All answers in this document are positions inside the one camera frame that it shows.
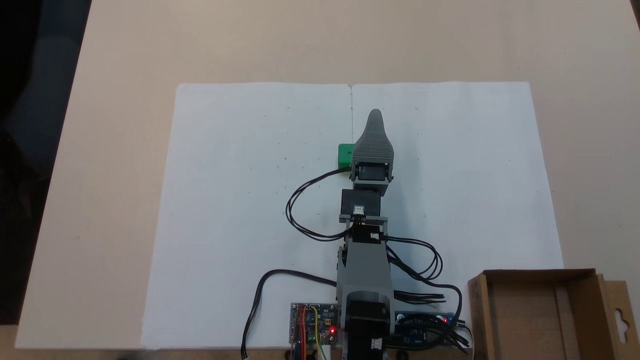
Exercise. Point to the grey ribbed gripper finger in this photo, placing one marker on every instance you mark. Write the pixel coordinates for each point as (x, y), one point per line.
(373, 145)

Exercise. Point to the green die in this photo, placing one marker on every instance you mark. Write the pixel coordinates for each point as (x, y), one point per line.
(344, 156)

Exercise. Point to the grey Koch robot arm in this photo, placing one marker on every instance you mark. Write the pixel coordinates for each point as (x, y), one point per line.
(362, 270)

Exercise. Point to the white paper sheet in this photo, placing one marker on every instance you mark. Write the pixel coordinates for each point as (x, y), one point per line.
(240, 210)
(475, 190)

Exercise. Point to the blue circuit board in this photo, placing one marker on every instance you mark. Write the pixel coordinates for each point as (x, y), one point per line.
(407, 330)

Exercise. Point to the brown cardboard box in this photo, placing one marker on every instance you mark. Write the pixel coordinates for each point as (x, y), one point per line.
(525, 315)

